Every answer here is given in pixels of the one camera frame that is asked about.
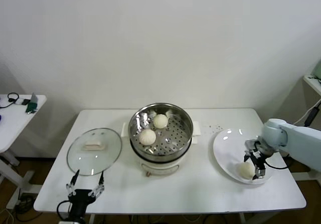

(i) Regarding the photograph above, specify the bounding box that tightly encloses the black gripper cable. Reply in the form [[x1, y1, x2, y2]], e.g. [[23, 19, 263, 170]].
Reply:
[[264, 156, 289, 170], [56, 200, 73, 221]]

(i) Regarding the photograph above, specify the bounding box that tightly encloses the white round plate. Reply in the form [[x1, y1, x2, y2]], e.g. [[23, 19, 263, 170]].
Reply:
[[213, 128, 274, 184]]

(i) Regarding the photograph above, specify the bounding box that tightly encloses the white side table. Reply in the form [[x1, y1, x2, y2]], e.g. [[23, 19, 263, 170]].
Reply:
[[0, 94, 47, 209]]

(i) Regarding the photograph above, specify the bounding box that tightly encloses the white power cable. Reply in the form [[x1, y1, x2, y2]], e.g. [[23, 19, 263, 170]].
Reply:
[[293, 100, 321, 126]]

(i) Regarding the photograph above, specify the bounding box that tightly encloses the black earphone cable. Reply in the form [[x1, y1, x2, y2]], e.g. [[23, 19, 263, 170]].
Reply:
[[0, 92, 20, 108]]

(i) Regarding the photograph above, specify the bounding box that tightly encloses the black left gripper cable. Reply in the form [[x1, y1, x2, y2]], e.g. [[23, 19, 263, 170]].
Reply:
[[56, 200, 73, 221]]

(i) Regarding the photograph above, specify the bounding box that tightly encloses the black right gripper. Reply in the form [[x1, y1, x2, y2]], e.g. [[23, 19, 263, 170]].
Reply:
[[242, 143, 268, 181]]

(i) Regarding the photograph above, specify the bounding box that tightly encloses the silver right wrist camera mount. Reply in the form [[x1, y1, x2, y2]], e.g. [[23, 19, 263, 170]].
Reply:
[[245, 139, 262, 151]]

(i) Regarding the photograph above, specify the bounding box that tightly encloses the stainless steel steamer basket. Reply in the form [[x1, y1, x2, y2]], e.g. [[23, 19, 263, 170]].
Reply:
[[121, 103, 203, 157]]

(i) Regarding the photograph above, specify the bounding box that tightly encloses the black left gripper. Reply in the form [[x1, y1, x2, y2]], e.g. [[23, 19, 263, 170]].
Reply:
[[65, 169, 105, 224]]

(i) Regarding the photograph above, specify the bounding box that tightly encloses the white steamed baozi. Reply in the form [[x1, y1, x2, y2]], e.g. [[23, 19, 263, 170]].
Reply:
[[139, 129, 156, 146], [237, 161, 256, 180], [152, 114, 168, 129]]

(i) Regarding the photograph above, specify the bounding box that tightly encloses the thin white cable loop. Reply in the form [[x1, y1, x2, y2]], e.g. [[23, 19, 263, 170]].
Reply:
[[0, 207, 16, 224]]

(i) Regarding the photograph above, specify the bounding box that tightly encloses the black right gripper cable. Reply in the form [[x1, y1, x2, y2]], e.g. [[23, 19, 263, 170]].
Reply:
[[264, 156, 289, 170]]

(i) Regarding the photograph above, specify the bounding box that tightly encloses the black tangled cable bundle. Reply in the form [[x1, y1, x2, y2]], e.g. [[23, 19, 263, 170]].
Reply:
[[14, 187, 42, 224]]

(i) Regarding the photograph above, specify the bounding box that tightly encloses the mint green appliance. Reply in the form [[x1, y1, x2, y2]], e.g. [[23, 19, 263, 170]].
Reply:
[[313, 60, 321, 79]]

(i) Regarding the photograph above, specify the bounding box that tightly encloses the white shelf table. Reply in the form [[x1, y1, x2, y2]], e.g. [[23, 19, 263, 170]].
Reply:
[[292, 75, 321, 182]]

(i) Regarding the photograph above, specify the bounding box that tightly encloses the round glass pot lid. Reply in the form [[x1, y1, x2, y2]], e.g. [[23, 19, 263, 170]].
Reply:
[[67, 128, 123, 176]]

